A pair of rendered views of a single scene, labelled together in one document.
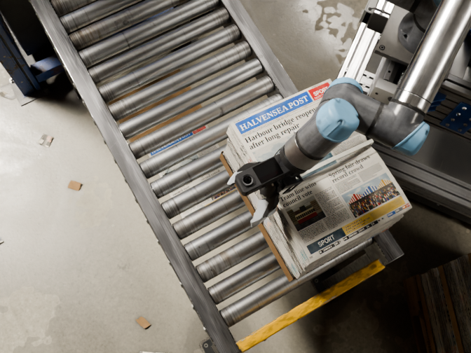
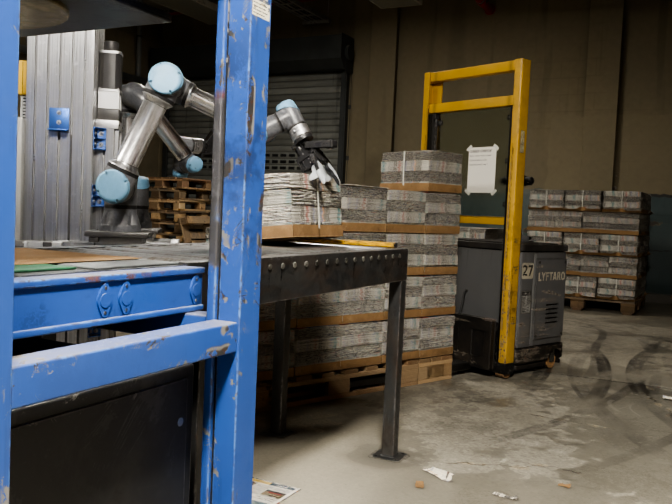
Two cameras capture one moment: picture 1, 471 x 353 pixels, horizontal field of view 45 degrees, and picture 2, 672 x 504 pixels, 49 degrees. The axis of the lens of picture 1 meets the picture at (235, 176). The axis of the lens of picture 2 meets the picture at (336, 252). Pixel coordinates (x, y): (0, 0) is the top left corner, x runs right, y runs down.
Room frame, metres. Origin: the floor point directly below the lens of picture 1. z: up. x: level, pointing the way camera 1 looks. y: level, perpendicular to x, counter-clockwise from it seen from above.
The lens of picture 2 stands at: (1.46, 2.36, 0.92)
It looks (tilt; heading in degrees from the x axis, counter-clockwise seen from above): 3 degrees down; 244
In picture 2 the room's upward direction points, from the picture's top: 3 degrees clockwise
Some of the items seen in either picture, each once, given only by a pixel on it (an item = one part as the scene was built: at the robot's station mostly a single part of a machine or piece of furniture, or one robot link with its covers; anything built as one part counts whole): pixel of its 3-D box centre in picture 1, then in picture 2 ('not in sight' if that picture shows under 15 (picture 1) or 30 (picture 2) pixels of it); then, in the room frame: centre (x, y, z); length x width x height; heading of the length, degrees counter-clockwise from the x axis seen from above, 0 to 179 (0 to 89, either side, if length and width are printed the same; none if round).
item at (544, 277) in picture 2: not in sight; (498, 300); (-1.59, -1.46, 0.40); 0.69 x 0.55 x 0.80; 105
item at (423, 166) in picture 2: not in sight; (416, 264); (-0.81, -1.25, 0.65); 0.39 x 0.30 x 1.29; 105
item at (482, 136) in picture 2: not in sight; (471, 162); (-1.25, -1.37, 1.28); 0.57 x 0.01 x 0.65; 105
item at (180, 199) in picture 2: not in sight; (182, 225); (-1.08, -7.85, 0.65); 1.33 x 0.94 x 1.30; 42
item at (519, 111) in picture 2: not in sight; (511, 212); (-1.32, -1.05, 0.97); 0.09 x 0.09 x 1.75; 15
